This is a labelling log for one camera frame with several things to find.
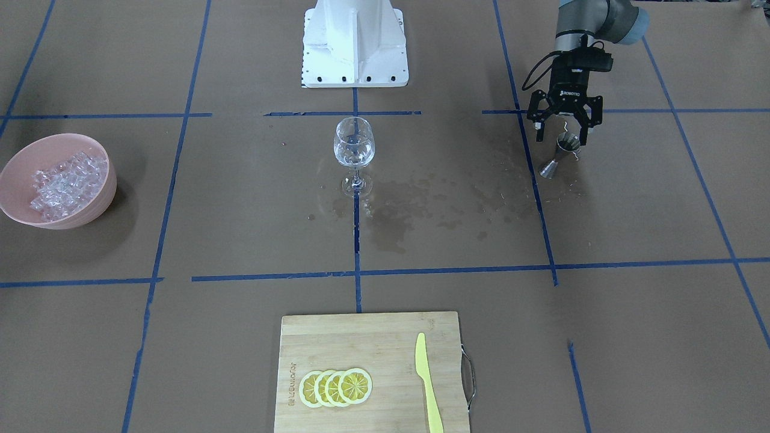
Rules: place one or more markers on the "pink plastic bowl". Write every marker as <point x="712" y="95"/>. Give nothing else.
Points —
<point x="17" y="189"/>

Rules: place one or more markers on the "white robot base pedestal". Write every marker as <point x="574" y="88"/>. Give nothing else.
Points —
<point x="349" y="44"/>

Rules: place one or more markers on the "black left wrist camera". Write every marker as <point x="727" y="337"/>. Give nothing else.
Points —
<point x="592" y="59"/>

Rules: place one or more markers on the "bamboo cutting board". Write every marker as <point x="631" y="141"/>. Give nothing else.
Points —
<point x="371" y="372"/>

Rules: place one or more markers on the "clear wine glass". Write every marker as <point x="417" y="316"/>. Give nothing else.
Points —
<point x="354" y="148"/>

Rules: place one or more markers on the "yellow plastic knife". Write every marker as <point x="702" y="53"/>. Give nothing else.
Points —
<point x="423" y="370"/>

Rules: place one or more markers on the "pile of clear ice cubes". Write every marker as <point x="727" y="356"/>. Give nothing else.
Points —
<point x="68" y="186"/>

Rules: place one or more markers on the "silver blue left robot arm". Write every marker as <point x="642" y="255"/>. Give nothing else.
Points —
<point x="582" y="29"/>

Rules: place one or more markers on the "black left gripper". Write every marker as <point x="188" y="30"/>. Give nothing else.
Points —
<point x="568" y="88"/>

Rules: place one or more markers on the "steel cocktail jigger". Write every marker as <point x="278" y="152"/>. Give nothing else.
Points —
<point x="567" y="144"/>

